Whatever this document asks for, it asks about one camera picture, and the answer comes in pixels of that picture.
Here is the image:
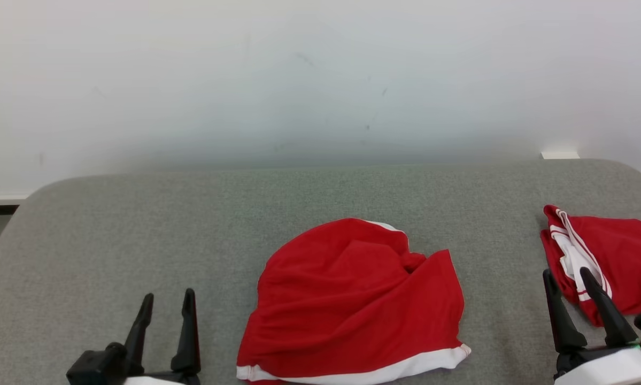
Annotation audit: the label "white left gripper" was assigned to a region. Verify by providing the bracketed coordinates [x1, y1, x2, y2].
[122, 289, 201, 385]

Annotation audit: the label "red shorts with white band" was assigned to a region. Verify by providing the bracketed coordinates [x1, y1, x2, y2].
[236, 217, 472, 385]

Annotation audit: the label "red white basketball jersey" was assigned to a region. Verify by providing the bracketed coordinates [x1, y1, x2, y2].
[540, 204, 641, 328]

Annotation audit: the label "grey fabric sofa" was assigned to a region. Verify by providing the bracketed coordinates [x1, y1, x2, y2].
[0, 158, 641, 385]

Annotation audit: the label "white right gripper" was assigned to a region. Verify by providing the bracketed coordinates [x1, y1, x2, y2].
[543, 267, 641, 385]

